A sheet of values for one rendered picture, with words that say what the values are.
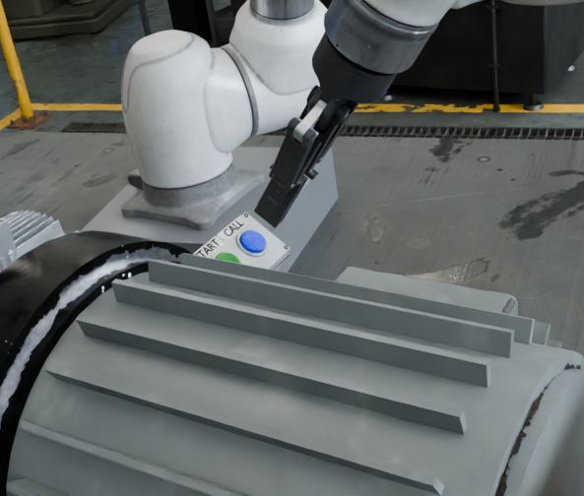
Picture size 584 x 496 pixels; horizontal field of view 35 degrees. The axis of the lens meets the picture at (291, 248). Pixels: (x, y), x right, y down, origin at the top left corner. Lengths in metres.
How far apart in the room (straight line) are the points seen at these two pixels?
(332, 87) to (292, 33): 0.62
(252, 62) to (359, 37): 0.69
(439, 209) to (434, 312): 1.27
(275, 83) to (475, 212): 0.41
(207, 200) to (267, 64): 0.23
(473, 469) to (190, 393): 0.11
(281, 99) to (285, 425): 1.20
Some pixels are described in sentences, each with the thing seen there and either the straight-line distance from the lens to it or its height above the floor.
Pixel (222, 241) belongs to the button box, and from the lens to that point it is 1.01.
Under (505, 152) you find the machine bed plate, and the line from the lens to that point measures 1.82.
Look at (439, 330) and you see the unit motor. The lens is 0.34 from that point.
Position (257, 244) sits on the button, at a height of 1.07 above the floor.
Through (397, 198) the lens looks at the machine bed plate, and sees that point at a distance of 1.67.
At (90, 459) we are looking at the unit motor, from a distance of 0.36.
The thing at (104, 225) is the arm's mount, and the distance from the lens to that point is 1.56.
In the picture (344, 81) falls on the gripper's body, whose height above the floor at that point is 1.28.
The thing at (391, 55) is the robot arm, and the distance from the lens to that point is 0.81.
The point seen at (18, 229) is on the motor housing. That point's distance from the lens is 1.09.
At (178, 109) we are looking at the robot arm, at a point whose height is 1.08.
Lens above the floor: 1.55
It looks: 29 degrees down
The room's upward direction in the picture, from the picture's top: 9 degrees counter-clockwise
